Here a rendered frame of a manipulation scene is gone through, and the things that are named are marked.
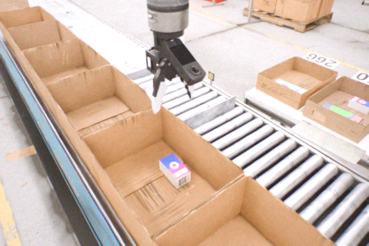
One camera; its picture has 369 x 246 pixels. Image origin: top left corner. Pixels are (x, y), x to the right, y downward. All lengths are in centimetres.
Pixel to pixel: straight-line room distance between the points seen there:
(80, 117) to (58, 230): 95
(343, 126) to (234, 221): 79
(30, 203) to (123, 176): 132
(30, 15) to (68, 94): 119
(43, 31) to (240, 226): 161
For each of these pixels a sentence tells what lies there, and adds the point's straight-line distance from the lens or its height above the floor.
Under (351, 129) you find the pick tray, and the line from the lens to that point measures 145.
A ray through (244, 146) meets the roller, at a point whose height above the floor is 74.
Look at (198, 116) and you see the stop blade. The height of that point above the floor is 79.
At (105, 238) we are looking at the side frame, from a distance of 81.
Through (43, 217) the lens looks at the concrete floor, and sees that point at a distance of 210.
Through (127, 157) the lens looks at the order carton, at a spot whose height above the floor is 89.
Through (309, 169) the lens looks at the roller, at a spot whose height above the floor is 75.
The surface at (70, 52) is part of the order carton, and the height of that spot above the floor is 98.
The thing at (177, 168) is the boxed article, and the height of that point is 93.
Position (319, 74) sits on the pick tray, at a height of 79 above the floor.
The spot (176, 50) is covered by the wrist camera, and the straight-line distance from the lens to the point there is 62.
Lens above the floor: 160
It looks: 35 degrees down
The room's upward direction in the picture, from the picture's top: straight up
